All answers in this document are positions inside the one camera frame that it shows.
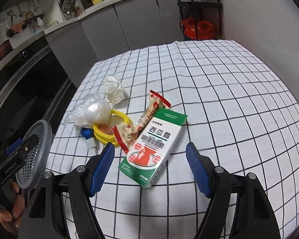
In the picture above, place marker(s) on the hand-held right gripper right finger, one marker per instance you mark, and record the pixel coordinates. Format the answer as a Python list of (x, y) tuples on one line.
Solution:
[(196, 171)]

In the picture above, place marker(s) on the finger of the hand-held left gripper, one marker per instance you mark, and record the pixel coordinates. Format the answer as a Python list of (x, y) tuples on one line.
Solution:
[(13, 147), (32, 141)]

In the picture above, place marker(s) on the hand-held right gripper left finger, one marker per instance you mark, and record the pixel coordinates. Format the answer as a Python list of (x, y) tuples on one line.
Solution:
[(102, 169)]

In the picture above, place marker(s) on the grey perforated plastic basket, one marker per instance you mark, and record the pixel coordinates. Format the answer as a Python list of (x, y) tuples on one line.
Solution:
[(38, 159)]

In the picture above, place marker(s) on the small blue and white bottle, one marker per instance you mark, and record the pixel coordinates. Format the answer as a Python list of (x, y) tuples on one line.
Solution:
[(86, 132)]

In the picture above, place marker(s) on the green and white carton box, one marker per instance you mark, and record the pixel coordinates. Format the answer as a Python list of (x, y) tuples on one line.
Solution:
[(152, 142)]

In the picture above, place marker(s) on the yellow plastic lid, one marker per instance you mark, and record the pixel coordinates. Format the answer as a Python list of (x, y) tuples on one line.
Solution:
[(122, 115)]

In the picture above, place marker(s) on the clear plastic bag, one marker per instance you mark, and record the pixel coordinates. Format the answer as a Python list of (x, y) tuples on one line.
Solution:
[(92, 109)]

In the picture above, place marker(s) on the red snack wrapper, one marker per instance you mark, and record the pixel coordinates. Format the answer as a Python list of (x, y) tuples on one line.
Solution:
[(155, 103)]

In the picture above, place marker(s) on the white tissue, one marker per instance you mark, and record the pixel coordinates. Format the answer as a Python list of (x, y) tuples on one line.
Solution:
[(113, 89)]

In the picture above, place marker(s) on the person's left hand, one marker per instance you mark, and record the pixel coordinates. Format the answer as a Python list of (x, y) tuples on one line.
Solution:
[(20, 204)]

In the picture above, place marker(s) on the black built-in oven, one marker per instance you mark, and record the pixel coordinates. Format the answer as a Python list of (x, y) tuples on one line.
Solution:
[(27, 84)]

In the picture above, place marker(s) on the white black-checked tablecloth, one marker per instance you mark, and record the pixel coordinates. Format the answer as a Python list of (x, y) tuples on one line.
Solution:
[(214, 92)]

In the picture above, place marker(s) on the brown wok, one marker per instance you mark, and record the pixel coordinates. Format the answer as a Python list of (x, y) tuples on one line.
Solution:
[(0, 49)]

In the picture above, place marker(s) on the round metal strainer lid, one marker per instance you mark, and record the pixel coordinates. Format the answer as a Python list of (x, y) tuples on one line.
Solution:
[(68, 0)]

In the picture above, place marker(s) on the grey kitchen cabinets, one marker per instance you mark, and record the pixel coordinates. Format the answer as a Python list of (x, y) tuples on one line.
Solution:
[(139, 22)]

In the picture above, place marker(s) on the black metal shelf rack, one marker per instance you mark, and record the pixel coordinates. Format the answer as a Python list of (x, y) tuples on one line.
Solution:
[(201, 5)]

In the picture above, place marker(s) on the white wall socket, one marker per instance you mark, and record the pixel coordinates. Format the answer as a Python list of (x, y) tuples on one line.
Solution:
[(10, 13)]

